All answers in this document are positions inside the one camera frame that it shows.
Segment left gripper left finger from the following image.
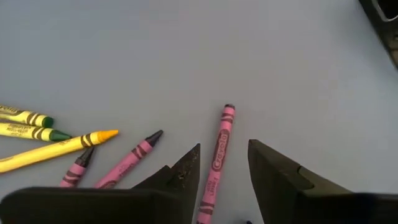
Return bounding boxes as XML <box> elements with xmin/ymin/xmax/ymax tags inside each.
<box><xmin>0</xmin><ymin>142</ymin><xmax>201</xmax><ymax>224</ymax></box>

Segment green-tipped yellow crayon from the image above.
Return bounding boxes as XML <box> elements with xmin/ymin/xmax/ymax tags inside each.
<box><xmin>0</xmin><ymin>121</ymin><xmax>73</xmax><ymax>143</ymax></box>
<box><xmin>0</xmin><ymin>105</ymin><xmax>55</xmax><ymax>129</ymax></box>

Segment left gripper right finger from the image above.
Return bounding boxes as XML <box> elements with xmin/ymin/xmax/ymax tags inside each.
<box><xmin>248</xmin><ymin>139</ymin><xmax>398</xmax><ymax>224</ymax></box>

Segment black table frame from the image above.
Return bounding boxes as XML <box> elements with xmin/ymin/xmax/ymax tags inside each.
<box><xmin>358</xmin><ymin>0</ymin><xmax>398</xmax><ymax>70</ymax></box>

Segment purple crayon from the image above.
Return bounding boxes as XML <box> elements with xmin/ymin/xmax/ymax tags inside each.
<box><xmin>93</xmin><ymin>129</ymin><xmax>164</xmax><ymax>190</ymax></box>
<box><xmin>195</xmin><ymin>103</ymin><xmax>236</xmax><ymax>224</ymax></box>
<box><xmin>58</xmin><ymin>146</ymin><xmax>96</xmax><ymax>189</ymax></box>

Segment white cable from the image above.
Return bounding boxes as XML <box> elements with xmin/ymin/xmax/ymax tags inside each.
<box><xmin>371</xmin><ymin>0</ymin><xmax>398</xmax><ymax>23</ymax></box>

